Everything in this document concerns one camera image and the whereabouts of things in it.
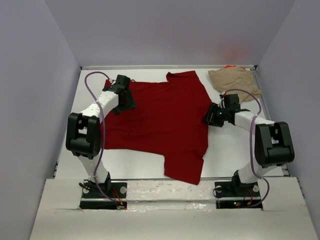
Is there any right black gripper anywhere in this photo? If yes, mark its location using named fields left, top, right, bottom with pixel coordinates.
left=200, top=102, right=229, bottom=128

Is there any red t shirt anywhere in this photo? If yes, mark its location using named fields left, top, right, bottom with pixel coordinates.
left=101, top=71, right=211, bottom=185

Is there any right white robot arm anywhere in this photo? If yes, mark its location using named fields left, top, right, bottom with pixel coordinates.
left=203, top=93, right=295, bottom=198

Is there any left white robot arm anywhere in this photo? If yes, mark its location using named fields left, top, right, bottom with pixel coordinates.
left=65, top=71, right=136, bottom=198

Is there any beige t shirt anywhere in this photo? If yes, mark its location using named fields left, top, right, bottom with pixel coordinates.
left=208, top=66, right=262, bottom=99

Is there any orange t shirt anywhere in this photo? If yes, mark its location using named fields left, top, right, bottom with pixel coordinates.
left=224, top=65, right=237, bottom=69

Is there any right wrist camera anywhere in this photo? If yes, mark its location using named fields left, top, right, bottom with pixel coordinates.
left=218, top=92, right=225, bottom=108

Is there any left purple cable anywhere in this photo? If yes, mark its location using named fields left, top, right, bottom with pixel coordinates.
left=84, top=71, right=130, bottom=203

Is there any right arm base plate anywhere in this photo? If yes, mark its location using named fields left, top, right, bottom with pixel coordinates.
left=212, top=181, right=262, bottom=210

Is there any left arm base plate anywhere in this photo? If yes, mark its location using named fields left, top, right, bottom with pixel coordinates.
left=78, top=180, right=128, bottom=210

